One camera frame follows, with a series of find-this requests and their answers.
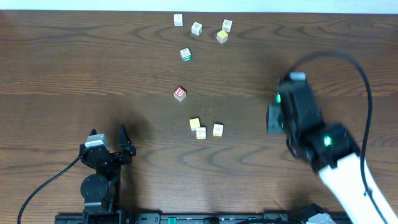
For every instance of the white block yellow edge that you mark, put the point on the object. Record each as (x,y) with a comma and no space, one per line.
(201,133)

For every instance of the white patterned block top right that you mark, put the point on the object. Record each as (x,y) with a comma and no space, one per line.
(227,25)

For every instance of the red letter U block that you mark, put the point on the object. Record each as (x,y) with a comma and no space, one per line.
(180,93)

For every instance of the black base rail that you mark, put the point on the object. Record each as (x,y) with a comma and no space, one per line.
(156,218)

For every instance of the white block yellow side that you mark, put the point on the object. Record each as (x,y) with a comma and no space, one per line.
(218,130)

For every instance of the white block teal side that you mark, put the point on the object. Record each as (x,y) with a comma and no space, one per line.
(186,54)

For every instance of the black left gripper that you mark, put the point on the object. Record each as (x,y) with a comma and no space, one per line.
(111,156)

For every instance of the white block top left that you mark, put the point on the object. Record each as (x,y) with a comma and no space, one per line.
(178,20)

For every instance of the yellow topped block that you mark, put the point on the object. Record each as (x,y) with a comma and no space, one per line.
(222,36)

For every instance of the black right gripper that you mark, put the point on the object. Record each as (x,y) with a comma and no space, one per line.
(273,114)

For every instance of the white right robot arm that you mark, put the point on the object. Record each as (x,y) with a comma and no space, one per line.
(331,152)

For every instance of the white block tilted top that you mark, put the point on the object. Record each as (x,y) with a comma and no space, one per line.
(196,28)

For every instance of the plain yellow block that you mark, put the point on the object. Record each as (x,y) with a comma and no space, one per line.
(194,123)

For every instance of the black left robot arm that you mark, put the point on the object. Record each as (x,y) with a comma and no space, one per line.
(101,191)

